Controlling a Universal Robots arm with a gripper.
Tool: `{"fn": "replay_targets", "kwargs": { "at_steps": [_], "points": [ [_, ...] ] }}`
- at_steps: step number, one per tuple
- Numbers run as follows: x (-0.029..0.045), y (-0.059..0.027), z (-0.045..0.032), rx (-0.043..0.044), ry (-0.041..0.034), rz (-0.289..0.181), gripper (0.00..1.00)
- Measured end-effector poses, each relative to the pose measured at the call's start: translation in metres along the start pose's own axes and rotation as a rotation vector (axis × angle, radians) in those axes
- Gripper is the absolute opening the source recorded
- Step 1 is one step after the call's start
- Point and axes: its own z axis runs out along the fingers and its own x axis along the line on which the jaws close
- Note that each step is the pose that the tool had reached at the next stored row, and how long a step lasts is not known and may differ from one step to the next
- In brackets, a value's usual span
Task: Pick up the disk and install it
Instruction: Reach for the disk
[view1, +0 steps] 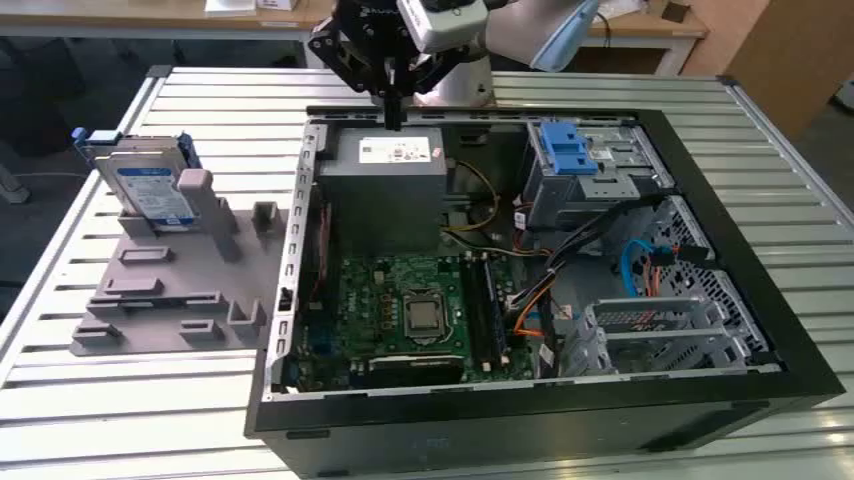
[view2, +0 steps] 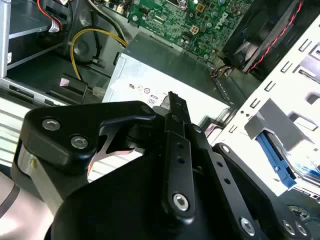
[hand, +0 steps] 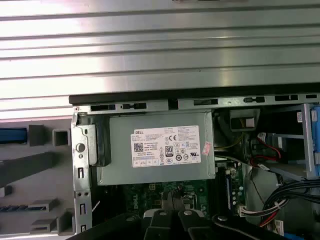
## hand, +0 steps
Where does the CPU socket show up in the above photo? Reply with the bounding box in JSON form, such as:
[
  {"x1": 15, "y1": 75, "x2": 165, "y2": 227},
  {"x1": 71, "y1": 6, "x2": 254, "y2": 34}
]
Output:
[{"x1": 181, "y1": 191, "x2": 200, "y2": 213}]

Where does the black wire bundle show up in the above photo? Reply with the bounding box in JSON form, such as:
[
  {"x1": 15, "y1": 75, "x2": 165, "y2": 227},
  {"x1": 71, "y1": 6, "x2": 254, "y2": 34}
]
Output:
[{"x1": 237, "y1": 181, "x2": 320, "y2": 226}]

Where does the grey power supply unit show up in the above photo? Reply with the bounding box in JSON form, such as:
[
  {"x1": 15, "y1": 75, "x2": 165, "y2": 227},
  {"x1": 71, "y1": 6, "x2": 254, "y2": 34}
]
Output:
[{"x1": 96, "y1": 111, "x2": 216, "y2": 186}]

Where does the blue drive cage latch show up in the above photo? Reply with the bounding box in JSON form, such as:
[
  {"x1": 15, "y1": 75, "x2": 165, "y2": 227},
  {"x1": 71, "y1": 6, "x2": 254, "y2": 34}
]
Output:
[{"x1": 309, "y1": 104, "x2": 320, "y2": 176}]

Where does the hard disk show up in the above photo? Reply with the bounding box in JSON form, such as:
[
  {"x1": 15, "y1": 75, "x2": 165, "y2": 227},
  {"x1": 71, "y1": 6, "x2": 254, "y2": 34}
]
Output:
[{"x1": 0, "y1": 127, "x2": 28, "y2": 145}]

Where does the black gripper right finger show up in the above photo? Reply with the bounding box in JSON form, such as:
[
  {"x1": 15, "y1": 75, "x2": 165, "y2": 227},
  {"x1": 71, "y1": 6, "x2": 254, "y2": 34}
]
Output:
[{"x1": 174, "y1": 192, "x2": 287, "y2": 240}]

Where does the green motherboard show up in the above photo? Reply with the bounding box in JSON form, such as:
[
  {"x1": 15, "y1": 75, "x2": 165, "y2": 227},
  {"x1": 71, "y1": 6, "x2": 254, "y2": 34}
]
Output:
[{"x1": 91, "y1": 159, "x2": 248, "y2": 227}]

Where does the black PC case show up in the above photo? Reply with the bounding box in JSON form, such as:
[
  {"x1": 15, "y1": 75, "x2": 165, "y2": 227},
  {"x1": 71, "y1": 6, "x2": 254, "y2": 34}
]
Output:
[{"x1": 68, "y1": 92, "x2": 320, "y2": 240}]

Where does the grey parts rack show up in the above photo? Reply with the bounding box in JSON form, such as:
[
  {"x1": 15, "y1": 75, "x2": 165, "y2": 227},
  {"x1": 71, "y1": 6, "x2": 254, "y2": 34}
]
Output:
[{"x1": 0, "y1": 118, "x2": 76, "y2": 237}]

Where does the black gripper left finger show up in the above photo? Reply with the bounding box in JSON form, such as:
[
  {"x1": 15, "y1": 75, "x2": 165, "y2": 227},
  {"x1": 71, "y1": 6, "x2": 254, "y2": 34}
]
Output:
[{"x1": 72, "y1": 191, "x2": 176, "y2": 240}]

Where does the silver optical drive cage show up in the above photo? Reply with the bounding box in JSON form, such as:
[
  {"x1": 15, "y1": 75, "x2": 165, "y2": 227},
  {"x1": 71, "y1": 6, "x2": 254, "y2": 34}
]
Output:
[{"x1": 272, "y1": 102, "x2": 320, "y2": 181}]

